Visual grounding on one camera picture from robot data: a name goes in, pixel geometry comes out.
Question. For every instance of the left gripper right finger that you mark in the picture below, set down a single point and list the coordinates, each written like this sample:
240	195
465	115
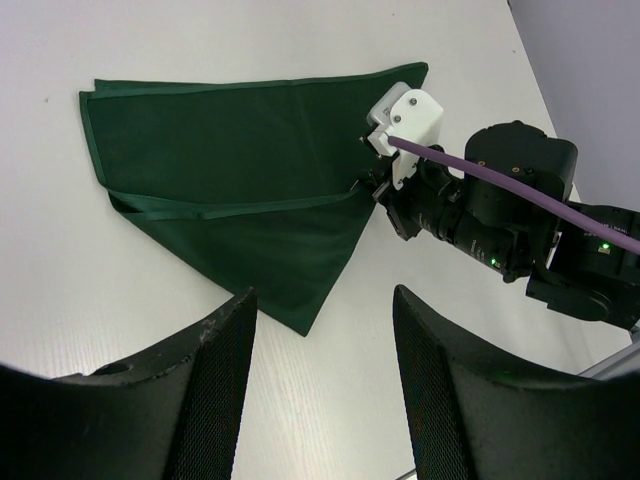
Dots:
476	411

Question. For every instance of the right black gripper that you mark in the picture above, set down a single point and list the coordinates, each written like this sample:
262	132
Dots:
421	201

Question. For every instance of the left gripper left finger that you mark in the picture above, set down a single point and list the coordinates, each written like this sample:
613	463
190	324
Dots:
170	411

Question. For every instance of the dark green cloth napkin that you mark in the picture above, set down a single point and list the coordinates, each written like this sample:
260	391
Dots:
252	184

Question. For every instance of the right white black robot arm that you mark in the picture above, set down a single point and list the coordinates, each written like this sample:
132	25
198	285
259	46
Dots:
572	270

